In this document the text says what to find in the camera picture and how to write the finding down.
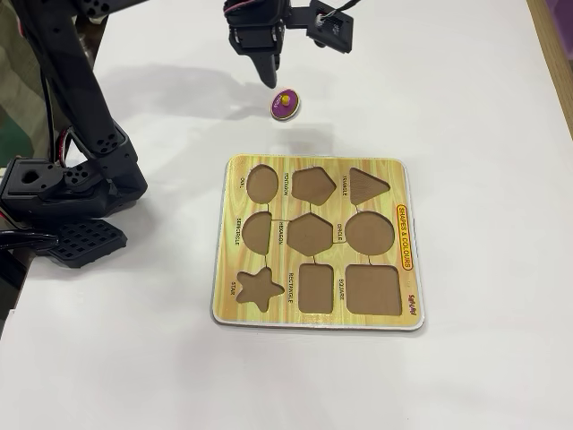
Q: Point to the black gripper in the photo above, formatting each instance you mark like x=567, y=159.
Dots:
x=264, y=63

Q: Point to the purple oval piece yellow pin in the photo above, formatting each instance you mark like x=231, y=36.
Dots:
x=291, y=109

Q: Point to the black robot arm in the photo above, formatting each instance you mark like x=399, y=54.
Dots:
x=76, y=80

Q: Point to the wooden shape puzzle board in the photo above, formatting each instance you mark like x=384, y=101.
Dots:
x=340, y=161

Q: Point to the grey metal finial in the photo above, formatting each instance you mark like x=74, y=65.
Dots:
x=86, y=47

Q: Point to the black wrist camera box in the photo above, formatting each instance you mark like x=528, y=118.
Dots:
x=333, y=27

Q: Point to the black grid base plate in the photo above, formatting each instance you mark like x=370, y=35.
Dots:
x=85, y=242

